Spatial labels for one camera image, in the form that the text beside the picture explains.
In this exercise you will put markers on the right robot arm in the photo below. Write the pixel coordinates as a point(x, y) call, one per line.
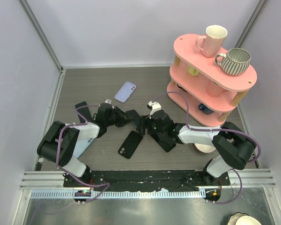
point(234, 146)

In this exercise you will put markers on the cream bowl bottom corner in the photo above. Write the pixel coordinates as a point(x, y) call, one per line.
point(239, 218)

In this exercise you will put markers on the lavender phone case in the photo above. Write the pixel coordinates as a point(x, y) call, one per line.
point(125, 91)

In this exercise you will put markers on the light blue phone case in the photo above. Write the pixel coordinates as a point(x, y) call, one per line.
point(81, 146)

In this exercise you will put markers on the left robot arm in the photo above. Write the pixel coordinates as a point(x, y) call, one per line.
point(61, 139)

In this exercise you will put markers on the pink three-tier shelf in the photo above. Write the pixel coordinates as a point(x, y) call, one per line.
point(189, 91)

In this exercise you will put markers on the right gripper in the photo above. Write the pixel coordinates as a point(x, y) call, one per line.
point(144, 121)

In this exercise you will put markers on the blue object bottom shelf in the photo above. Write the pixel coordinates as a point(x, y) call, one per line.
point(204, 109)

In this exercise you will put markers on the pink cup middle shelf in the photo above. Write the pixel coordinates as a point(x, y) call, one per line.
point(213, 89)

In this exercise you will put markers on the black phone case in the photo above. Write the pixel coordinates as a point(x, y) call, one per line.
point(130, 144)

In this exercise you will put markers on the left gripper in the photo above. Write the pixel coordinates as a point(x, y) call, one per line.
point(122, 116)

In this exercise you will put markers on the dark blue phone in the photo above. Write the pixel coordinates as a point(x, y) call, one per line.
point(83, 112)

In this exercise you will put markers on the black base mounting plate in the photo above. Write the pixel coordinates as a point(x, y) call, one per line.
point(154, 180)

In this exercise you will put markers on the yellow cup on shelf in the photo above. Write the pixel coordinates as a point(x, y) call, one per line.
point(192, 71)

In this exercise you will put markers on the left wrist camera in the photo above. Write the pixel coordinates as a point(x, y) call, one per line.
point(108, 101)

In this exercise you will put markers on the aluminium rail with slots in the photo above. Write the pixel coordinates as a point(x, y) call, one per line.
point(84, 194)

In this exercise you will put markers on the white bowl on table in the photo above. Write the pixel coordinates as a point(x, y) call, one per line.
point(204, 148)

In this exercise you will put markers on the grey striped mug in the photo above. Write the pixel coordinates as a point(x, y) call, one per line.
point(234, 62)

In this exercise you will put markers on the pink tall mug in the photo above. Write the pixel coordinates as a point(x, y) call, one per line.
point(211, 43)

